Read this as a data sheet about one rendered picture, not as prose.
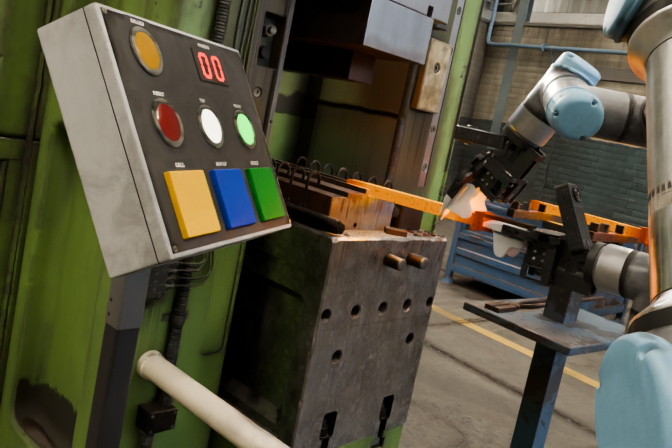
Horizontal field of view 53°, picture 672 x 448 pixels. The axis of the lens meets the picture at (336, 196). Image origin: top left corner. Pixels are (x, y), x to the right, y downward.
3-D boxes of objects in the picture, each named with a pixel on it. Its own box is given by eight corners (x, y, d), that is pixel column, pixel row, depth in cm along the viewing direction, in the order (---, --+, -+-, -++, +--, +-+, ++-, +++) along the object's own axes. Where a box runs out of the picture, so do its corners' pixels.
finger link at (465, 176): (447, 198, 119) (481, 161, 117) (442, 192, 120) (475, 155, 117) (459, 201, 123) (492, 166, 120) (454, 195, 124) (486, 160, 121)
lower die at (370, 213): (388, 230, 144) (397, 191, 143) (325, 229, 129) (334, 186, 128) (262, 187, 172) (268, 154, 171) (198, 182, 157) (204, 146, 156)
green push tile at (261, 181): (286, 216, 98) (271, 166, 98) (265, 220, 90) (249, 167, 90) (275, 219, 99) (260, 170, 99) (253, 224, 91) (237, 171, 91)
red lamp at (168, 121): (189, 146, 77) (196, 108, 76) (154, 141, 73) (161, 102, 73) (174, 141, 79) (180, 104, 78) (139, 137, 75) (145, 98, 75)
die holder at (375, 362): (406, 423, 156) (448, 237, 151) (288, 464, 128) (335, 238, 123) (253, 335, 193) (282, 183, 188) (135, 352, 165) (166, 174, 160)
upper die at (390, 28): (424, 65, 140) (434, 19, 139) (363, 44, 125) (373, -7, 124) (288, 48, 167) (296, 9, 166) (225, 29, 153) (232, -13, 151)
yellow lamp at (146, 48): (168, 75, 77) (175, 37, 76) (132, 67, 73) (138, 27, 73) (154, 72, 79) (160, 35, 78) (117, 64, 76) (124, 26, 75)
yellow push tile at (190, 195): (222, 230, 79) (204, 169, 79) (189, 237, 71) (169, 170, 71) (209, 234, 80) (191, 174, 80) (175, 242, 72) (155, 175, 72)
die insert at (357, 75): (370, 85, 144) (376, 57, 144) (348, 78, 139) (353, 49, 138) (278, 70, 164) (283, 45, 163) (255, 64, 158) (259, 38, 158)
